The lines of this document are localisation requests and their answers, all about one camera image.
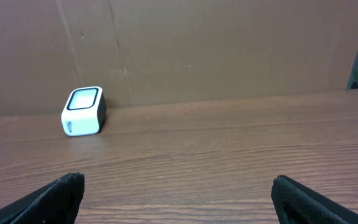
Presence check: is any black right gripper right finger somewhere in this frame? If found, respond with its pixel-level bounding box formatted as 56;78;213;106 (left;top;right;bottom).
271;175;358;224

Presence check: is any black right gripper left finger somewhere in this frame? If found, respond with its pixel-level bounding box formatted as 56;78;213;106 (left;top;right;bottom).
0;172;85;224

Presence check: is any white barcode scanner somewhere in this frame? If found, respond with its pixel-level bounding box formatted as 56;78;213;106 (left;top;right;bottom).
61;86;107;137

